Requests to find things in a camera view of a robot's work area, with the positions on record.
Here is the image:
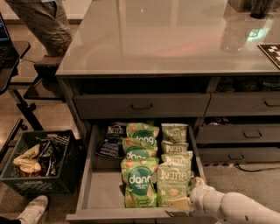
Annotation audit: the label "white shoe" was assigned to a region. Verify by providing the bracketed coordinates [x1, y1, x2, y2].
[17, 195, 49, 224]

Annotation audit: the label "green Kettle jalapeno chip bag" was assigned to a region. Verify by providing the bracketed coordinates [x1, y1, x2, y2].
[157, 162, 191, 207]

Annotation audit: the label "black side desk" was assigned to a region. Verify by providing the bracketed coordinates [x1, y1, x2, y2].
[0, 41, 43, 130]

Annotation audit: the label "dark green plastic crate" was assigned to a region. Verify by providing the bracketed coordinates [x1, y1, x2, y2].
[1, 130, 82, 196]

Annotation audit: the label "black white fiducial marker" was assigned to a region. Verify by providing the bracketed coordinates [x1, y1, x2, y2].
[258, 44, 280, 69]

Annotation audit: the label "back green Dang chip bag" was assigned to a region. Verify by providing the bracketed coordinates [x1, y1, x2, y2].
[126, 122, 159, 145]

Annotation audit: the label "grey top left drawer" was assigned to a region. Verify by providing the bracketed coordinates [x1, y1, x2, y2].
[73, 93, 210, 119]

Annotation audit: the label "open grey middle drawer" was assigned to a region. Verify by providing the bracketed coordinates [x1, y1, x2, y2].
[66, 125, 216, 224]

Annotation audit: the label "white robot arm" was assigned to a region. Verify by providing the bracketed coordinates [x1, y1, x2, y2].
[167, 177, 280, 224]

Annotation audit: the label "green Kettle bag third row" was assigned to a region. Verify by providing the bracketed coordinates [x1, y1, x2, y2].
[161, 141, 189, 153]

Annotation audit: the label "green Kettle bag back row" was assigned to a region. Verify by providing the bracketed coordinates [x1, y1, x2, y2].
[161, 123, 188, 143]

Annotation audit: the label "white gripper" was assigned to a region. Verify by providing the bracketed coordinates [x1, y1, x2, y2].
[167, 177, 226, 221]

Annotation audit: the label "dark cup on counter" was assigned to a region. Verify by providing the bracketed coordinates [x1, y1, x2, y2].
[250, 0, 273, 19]

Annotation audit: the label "person in khaki shorts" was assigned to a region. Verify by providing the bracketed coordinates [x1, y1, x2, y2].
[4, 0, 72, 57]

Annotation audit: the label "grey top right drawer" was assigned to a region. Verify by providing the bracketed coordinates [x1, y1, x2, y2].
[206, 92, 280, 117]

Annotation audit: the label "grey bottom right drawer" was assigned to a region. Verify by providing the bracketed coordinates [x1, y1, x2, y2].
[198, 147, 280, 164]

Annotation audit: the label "green dang chip bag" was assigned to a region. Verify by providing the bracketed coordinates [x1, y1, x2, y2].
[126, 122, 159, 145]
[121, 157, 158, 208]
[122, 137, 158, 159]

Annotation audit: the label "yellow chip bag in crate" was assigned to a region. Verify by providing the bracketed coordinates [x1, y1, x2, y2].
[12, 144, 41, 177]

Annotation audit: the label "grey middle right drawer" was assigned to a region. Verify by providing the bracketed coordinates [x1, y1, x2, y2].
[196, 124, 280, 144]

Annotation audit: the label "green Kettle bag second row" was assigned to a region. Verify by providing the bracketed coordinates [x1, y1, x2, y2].
[161, 151, 193, 165]

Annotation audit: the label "black laptop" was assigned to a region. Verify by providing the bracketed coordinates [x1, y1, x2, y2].
[0, 13, 13, 66]

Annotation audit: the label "black cable on floor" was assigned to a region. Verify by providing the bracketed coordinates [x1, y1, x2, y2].
[233, 163, 280, 173]

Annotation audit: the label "dark snack bags in crate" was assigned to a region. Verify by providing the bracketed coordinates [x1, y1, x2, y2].
[36, 134, 68, 177]

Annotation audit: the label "front green Dang chip bag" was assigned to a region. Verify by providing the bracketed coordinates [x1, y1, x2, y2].
[121, 157, 158, 208]

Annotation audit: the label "middle green Dang chip bag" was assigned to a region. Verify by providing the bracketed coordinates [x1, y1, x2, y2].
[122, 137, 158, 159]

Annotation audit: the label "dark blue Kettle chip bag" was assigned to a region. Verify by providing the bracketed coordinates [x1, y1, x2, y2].
[96, 122, 127, 158]

